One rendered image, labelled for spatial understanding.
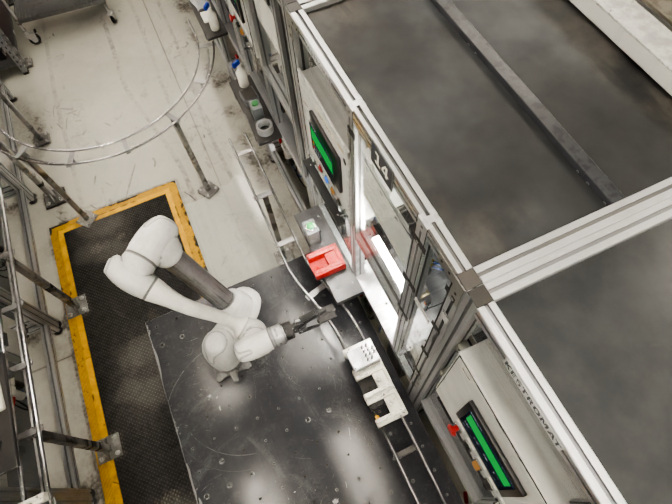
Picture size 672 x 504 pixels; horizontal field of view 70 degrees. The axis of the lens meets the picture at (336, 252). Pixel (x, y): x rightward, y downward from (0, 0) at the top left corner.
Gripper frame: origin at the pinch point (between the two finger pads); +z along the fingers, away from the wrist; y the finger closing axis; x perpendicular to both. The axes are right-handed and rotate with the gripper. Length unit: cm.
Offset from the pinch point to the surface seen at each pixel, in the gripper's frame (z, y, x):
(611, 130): 80, 89, -17
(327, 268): 9.9, -15.3, 25.7
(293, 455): -38, -45, -40
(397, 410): 11, -24, -44
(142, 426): -121, -111, 21
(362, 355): 7.1, -19.6, -17.7
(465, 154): 42, 89, -7
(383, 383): 10.8, -25.8, -31.4
